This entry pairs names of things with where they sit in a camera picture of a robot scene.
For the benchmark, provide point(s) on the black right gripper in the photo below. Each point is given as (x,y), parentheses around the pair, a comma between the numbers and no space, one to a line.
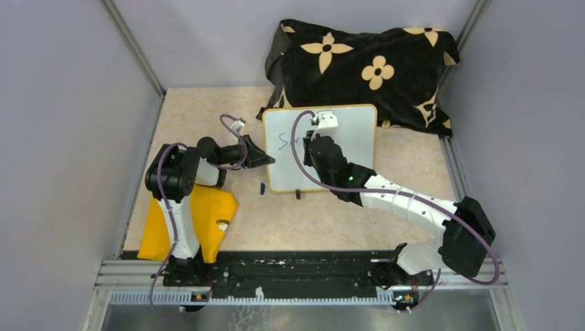
(308,159)

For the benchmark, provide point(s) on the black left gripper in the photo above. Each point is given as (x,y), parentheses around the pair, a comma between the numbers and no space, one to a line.
(255,157)

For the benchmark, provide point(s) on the white whiteboard yellow frame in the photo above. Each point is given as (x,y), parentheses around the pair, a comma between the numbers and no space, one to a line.
(355,135)

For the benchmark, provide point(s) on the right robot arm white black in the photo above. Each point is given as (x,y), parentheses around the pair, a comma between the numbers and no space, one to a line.
(462,233)

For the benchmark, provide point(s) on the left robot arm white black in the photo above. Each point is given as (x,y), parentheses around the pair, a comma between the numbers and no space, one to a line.
(189,211)

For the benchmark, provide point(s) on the yellow cloth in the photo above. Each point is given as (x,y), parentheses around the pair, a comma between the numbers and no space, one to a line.
(212,212)

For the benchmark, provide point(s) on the black floral pillow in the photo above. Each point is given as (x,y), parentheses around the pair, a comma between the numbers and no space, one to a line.
(398,71)

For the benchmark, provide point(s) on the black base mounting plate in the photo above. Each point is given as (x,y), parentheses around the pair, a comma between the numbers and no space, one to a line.
(294,274)

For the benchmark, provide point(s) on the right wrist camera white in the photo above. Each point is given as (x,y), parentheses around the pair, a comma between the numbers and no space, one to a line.
(325,123)

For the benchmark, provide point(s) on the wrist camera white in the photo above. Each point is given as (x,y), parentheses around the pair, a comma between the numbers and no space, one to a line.
(237,126)
(325,123)

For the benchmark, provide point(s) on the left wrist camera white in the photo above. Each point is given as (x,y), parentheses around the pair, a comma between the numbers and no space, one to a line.
(237,126)

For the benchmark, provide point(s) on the left aluminium frame post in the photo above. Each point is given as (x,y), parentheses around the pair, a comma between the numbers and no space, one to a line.
(132,45)

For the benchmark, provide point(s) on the aluminium frame post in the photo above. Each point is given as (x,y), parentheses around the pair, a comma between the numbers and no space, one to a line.
(475,15)
(132,45)

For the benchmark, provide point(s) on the aluminium front rail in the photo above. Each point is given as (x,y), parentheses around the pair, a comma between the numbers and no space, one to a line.
(133,281)

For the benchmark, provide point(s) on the right aluminium frame post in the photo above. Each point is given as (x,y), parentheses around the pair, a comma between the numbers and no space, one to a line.
(475,15)

